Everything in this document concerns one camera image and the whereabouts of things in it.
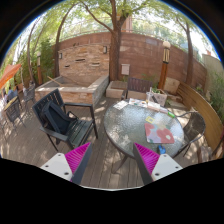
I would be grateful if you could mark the metal mesh chair right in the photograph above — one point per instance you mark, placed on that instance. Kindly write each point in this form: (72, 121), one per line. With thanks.
(193, 130)

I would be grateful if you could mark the curved wooden bench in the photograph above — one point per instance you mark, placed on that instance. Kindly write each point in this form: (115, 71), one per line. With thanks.
(192, 99)

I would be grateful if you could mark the orange patio umbrella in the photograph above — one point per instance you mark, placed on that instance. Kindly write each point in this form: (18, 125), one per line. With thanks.
(9, 73)

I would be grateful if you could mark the large tree trunk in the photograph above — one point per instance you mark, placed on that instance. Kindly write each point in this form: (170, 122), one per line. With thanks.
(118, 11)

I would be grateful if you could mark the green marker on table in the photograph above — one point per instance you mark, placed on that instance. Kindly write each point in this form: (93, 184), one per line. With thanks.
(171, 114)

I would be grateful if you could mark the wooden lamp post left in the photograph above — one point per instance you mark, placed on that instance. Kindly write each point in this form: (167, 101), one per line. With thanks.
(39, 67)

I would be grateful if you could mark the wooden lamp post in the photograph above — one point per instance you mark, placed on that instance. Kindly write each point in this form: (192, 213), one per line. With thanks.
(39, 67)
(165, 62)

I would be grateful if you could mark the dark green patio chair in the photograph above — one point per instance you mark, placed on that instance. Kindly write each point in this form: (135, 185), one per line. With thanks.
(77, 133)

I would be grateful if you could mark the black bag on chair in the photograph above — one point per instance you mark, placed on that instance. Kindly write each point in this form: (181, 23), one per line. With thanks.
(55, 119)

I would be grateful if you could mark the dark chair behind table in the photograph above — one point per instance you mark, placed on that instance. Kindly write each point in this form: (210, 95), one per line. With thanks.
(137, 85)

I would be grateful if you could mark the round glass patio table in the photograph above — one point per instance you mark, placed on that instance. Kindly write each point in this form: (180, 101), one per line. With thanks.
(126, 126)

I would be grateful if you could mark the wooden lamp post right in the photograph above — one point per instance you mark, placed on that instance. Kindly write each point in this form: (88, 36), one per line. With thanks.
(165, 62)

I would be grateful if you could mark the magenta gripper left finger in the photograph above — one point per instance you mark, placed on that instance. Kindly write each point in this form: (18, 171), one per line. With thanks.
(70, 166)

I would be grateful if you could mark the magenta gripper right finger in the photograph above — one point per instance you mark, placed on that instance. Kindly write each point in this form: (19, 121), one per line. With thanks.
(153, 166)

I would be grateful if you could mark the metal chair far left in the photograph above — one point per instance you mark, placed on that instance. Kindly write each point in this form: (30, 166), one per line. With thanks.
(12, 111)

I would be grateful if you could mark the papers on table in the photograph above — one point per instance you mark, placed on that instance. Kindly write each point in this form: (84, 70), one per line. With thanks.
(120, 105)

